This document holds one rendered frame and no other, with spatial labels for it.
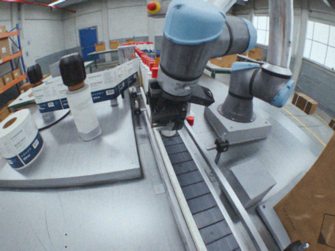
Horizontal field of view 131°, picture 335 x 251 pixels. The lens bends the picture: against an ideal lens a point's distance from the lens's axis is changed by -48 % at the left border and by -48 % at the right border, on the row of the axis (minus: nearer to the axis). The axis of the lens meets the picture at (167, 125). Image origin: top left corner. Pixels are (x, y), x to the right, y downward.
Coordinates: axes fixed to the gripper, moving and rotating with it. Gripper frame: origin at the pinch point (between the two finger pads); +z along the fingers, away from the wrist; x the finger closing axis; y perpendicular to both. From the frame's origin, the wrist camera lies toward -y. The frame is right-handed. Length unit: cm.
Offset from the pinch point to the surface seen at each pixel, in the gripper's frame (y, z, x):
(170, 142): 0.4, 4.0, 4.1
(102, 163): 22.3, 2.0, 7.5
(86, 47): 224, 392, -699
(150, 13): 0.1, -17.1, -43.3
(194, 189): -0.1, -5.1, 19.8
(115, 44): 47, 284, -502
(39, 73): 57, 2, -40
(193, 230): 4.6, -13.3, 27.0
